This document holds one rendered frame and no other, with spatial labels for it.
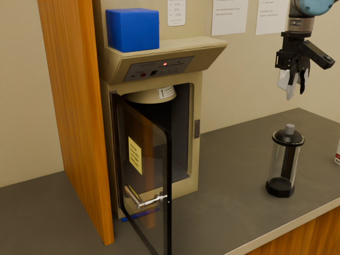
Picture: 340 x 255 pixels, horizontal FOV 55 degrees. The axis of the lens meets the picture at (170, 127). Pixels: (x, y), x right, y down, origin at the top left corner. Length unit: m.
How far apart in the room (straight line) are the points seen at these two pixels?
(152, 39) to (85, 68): 0.17
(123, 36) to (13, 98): 0.64
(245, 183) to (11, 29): 1.01
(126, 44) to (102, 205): 0.45
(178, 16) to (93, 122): 0.39
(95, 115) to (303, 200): 0.82
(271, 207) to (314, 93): 1.23
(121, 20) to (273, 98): 1.39
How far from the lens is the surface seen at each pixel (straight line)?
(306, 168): 1.50
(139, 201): 0.77
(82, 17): 0.77
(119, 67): 0.82
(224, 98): 1.75
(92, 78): 0.80
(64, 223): 1.17
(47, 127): 1.38
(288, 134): 1.20
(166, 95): 1.03
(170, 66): 0.91
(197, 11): 1.01
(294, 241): 1.35
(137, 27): 0.80
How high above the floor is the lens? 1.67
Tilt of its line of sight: 25 degrees down
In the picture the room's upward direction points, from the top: straight up
